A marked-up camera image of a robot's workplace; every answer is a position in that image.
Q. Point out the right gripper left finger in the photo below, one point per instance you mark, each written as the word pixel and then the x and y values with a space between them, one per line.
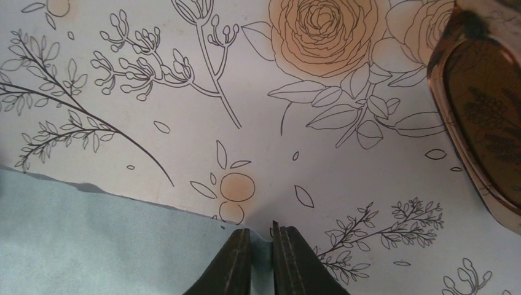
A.
pixel 229 272

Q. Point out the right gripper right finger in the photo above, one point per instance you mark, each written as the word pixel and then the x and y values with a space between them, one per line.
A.
pixel 296 268

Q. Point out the light blue cleaning cloth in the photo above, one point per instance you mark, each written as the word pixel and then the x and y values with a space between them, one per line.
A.
pixel 58 239

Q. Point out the brown sunglasses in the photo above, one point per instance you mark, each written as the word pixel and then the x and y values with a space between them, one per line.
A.
pixel 474 77

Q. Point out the floral table mat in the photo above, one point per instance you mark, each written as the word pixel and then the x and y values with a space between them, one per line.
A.
pixel 314 114

